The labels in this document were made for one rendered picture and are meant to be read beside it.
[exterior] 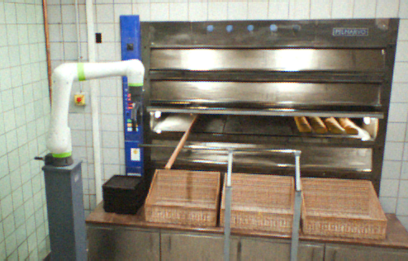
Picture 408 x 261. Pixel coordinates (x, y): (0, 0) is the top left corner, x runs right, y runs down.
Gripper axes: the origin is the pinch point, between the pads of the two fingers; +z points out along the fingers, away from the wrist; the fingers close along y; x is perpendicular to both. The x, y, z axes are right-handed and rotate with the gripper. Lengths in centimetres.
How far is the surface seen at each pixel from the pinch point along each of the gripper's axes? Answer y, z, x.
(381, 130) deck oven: -91, 21, 172
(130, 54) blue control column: -95, -35, -27
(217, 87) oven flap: -97, -8, 45
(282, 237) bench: -37, 90, 97
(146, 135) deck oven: -97, 34, -14
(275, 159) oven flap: -92, 49, 94
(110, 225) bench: -42, 93, -34
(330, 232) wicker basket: -42, 86, 131
